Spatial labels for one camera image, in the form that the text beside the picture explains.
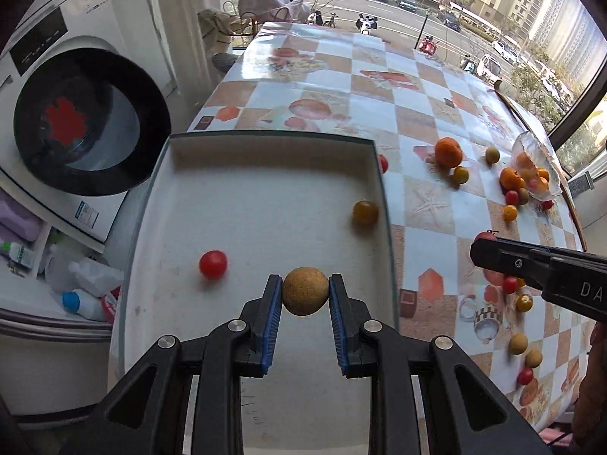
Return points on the person's right forearm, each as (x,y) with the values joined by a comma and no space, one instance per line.
(593,388)

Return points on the brown longan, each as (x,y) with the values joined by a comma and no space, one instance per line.
(523,195)
(492,155)
(518,343)
(533,358)
(305,291)

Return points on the white bottle blue cap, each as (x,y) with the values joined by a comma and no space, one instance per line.
(84,304)

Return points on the checkered printed tablecloth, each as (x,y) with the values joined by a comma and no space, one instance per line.
(370,90)

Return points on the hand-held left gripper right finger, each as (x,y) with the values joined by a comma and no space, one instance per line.
(339,327)

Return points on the white washing machine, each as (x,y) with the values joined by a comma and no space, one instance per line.
(71,104)

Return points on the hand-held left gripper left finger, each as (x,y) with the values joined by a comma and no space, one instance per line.
(270,327)

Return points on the red cherry tomato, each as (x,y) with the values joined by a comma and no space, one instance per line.
(213,264)
(547,204)
(525,376)
(486,235)
(510,285)
(511,197)
(383,164)

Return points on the white rectangular tray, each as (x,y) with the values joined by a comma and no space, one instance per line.
(265,208)

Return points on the small orange mandarin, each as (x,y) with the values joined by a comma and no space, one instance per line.
(511,178)
(525,160)

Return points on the clear glass bowl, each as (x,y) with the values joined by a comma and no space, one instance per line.
(538,170)

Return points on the large orange mandarin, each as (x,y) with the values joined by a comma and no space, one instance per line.
(448,151)

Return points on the purple cloth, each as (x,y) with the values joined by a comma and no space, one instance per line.
(18,222)

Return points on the green white tube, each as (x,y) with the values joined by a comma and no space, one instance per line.
(19,253)

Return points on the chair with draped cloth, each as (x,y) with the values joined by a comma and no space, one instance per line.
(265,2)

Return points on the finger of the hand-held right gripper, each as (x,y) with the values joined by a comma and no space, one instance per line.
(502,258)

